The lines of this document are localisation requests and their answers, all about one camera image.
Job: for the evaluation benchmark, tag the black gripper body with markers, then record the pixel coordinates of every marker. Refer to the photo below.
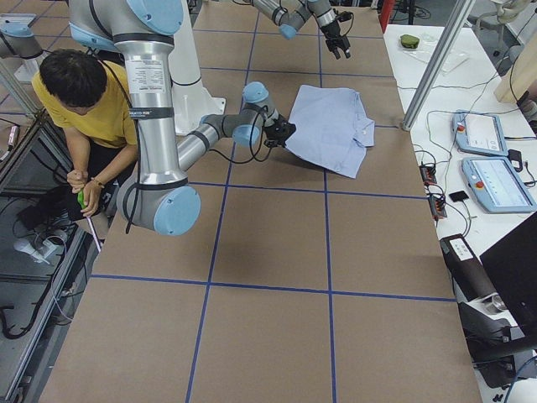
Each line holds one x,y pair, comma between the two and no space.
280,129
333,32

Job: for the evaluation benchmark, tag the light blue striped shirt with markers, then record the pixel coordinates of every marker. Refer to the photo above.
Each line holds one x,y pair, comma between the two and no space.
332,129

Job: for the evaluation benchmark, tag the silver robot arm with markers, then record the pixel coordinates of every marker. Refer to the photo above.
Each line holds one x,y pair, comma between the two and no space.
290,21
157,196

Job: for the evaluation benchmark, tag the green cloth pouch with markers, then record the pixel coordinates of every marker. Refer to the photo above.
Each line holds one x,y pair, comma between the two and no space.
409,42

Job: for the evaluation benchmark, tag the upper teach pendant tablet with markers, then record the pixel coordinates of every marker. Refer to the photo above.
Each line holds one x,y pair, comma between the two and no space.
479,133

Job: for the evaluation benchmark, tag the teach pendant tablet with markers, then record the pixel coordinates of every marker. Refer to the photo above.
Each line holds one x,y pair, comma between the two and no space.
496,185
479,133

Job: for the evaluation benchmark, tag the small black adapter box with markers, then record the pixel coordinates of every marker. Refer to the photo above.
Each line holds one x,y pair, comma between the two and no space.
458,196

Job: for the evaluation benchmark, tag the person in yellow shirt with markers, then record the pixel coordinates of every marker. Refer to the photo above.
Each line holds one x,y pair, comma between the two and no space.
86,98

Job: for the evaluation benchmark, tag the lower teach pendant tablet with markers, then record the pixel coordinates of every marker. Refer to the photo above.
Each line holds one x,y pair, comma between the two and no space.
496,185

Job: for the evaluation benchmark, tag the black monitor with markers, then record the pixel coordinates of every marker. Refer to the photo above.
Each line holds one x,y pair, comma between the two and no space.
510,265

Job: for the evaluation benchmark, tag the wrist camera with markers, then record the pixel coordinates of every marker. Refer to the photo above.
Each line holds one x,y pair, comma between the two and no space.
271,143
344,16

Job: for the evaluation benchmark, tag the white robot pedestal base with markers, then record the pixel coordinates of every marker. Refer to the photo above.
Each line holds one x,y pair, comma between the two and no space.
191,100

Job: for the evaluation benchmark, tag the aluminium frame post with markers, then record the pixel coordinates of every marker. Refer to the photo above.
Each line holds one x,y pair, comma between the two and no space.
447,39

